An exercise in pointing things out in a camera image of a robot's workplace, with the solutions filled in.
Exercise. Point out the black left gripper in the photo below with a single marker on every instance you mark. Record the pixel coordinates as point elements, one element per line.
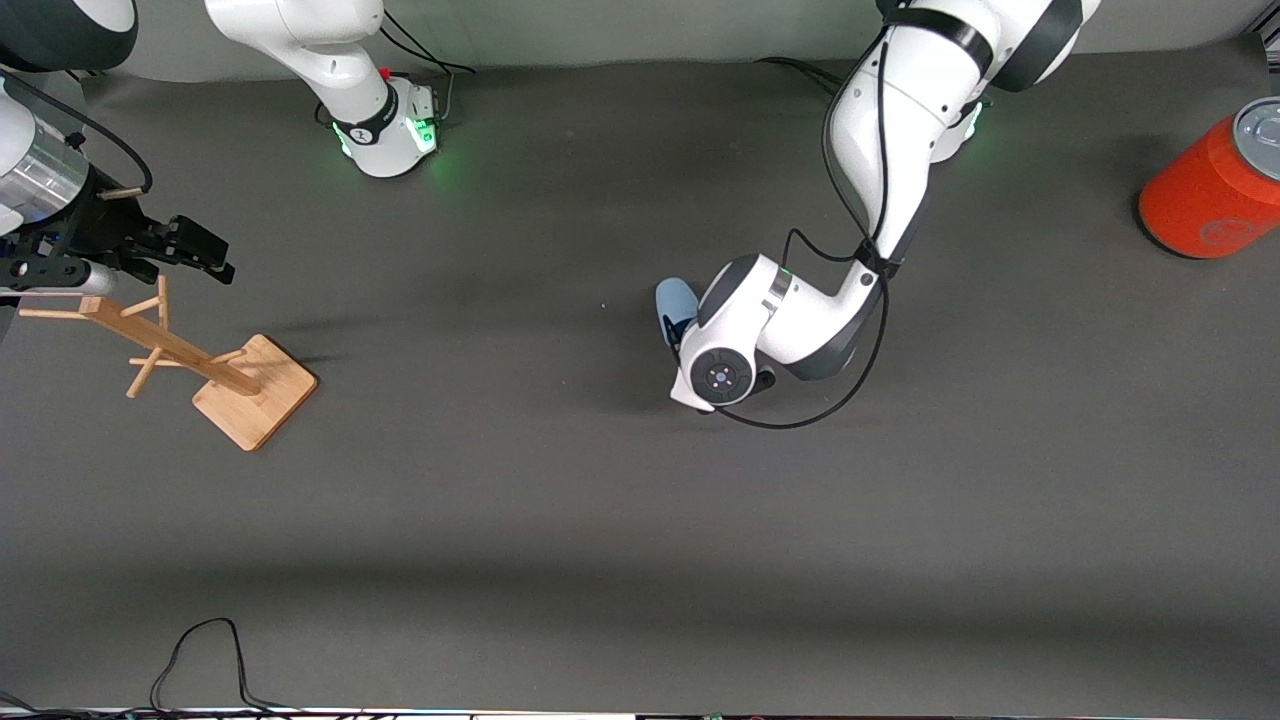
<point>765,381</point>

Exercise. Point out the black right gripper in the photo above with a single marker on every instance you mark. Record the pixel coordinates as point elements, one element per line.
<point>103,226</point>

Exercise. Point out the light blue cup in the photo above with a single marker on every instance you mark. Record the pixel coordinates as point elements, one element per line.
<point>675,298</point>

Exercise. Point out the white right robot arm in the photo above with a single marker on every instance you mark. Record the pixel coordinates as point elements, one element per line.
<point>340,60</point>

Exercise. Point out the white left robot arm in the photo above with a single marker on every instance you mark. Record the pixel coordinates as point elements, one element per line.
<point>890,130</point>

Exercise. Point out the wooden cup stand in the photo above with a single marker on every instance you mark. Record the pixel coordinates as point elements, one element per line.
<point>250,395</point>

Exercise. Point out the orange cylindrical can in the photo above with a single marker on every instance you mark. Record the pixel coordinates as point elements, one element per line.
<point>1205,195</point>

